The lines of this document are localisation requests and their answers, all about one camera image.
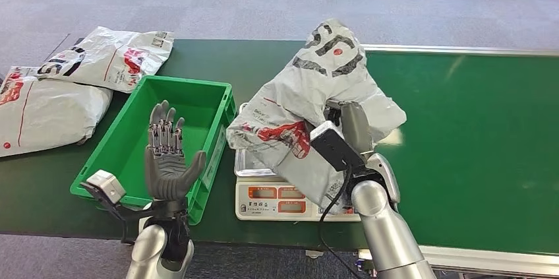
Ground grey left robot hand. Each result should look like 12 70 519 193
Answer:
144 100 208 202

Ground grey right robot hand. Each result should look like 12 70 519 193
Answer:
325 100 376 156

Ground green conveyor belt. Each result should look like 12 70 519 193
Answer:
359 49 559 255

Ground flat grey courier bag package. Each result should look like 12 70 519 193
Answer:
36 26 175 94

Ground large grey courier bag package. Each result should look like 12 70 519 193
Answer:
0 65 114 159

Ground green plastic crate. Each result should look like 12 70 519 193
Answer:
69 75 237 227

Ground white electronic scale body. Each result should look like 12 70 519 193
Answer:
234 175 363 223

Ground dark green table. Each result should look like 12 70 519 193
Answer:
0 38 397 253

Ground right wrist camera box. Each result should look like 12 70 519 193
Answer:
309 120 367 173

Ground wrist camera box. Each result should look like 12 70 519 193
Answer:
309 120 367 173
85 170 127 205

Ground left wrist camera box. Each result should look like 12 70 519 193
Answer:
85 170 127 205

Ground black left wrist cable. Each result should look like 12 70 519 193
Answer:
80 182 154 245

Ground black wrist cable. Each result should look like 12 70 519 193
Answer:
317 164 364 279
80 182 154 245

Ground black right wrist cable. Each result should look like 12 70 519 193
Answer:
317 164 364 279

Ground silver conveyor frame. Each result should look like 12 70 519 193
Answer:
340 36 559 279

